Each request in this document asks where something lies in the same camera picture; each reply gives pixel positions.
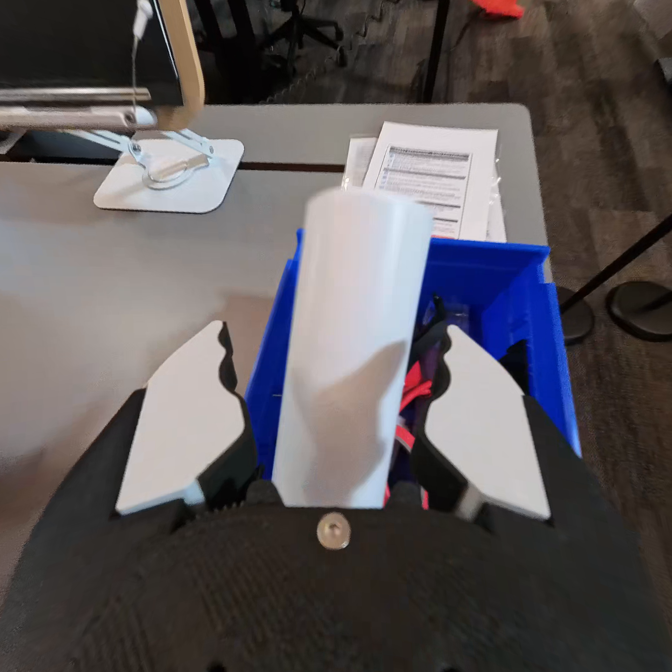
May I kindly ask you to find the white bottle with black lid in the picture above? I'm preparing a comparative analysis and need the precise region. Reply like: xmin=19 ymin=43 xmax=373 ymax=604
xmin=270 ymin=186 xmax=435 ymax=510

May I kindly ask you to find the large black desk monitor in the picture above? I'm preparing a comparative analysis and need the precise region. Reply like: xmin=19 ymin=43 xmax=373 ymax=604
xmin=0 ymin=0 xmax=184 ymax=132

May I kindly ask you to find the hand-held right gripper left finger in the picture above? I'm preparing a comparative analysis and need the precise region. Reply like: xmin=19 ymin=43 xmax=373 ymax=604
xmin=114 ymin=320 xmax=259 ymax=517

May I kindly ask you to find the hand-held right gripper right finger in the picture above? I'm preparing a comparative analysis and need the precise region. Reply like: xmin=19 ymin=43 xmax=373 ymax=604
xmin=409 ymin=324 xmax=553 ymax=524

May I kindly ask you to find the red strap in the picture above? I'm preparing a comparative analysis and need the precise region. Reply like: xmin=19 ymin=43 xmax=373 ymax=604
xmin=386 ymin=362 xmax=439 ymax=507

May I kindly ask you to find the black strap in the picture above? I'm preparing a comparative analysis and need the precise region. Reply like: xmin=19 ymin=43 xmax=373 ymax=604
xmin=415 ymin=294 xmax=449 ymax=363

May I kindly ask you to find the printed instruction sheet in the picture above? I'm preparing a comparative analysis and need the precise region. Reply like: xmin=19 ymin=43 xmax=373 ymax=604
xmin=362 ymin=122 xmax=507 ymax=243

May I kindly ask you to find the blue plastic bin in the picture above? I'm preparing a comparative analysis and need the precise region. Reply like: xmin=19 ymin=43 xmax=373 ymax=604
xmin=244 ymin=228 xmax=582 ymax=510

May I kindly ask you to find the black stanchion base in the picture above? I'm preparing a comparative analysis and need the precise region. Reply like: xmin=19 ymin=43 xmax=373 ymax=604
xmin=605 ymin=281 xmax=672 ymax=343

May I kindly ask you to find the beige curved board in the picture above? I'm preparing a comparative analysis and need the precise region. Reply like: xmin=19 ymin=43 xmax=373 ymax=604
xmin=157 ymin=0 xmax=207 ymax=132

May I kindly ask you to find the black stanchion with pole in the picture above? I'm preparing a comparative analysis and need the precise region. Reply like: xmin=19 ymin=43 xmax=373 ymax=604
xmin=556 ymin=212 xmax=672 ymax=344

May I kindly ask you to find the black office chair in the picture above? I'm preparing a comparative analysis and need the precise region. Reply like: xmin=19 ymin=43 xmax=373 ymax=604
xmin=260 ymin=0 xmax=350 ymax=66

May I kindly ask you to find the plain paper sheet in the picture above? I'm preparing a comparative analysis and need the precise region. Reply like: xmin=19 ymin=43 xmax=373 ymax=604
xmin=344 ymin=138 xmax=379 ymax=191

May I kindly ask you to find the white cable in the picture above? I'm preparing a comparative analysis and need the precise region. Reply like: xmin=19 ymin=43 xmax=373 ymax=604
xmin=130 ymin=0 xmax=153 ymax=132

